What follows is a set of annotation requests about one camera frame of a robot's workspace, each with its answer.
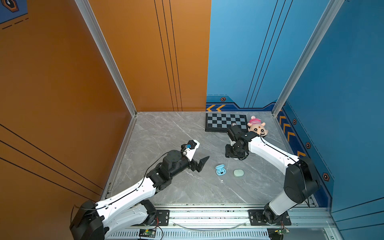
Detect blue earbud charging case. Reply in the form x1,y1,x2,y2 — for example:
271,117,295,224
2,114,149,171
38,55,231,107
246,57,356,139
215,164,227,176

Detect green earbud charging case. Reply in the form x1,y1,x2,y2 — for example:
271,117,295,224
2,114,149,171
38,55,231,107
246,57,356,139
233,169,245,178

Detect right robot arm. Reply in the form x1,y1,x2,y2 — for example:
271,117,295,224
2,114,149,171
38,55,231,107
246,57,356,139
225,125,321,225

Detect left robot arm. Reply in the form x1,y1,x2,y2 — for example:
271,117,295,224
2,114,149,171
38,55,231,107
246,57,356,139
69,149,209,240

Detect pink plush doll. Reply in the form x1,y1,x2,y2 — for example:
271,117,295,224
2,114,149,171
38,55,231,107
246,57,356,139
247,116,269,137

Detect black grey checkerboard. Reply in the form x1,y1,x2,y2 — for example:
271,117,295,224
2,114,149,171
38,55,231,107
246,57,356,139
205,113,248,133

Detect left green circuit board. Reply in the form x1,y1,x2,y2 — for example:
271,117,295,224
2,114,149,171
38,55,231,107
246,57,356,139
138,229,157,239

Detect green circuit board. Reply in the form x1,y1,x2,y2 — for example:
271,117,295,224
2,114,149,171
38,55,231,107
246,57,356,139
138,229,157,239
275,227,290,236

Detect right green circuit board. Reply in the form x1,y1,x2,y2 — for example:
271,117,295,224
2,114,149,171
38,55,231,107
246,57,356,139
275,227,290,236

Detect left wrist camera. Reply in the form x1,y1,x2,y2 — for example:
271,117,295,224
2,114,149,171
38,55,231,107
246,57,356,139
181,140,200,162

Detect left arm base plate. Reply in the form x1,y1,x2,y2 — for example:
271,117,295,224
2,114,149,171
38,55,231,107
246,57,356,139
147,210,170,227

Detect white cable on rail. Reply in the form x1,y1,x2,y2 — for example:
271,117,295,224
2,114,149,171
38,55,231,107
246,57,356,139
173,222,245,231

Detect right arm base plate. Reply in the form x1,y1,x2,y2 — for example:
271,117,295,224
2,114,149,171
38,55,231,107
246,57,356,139
248,209,292,226

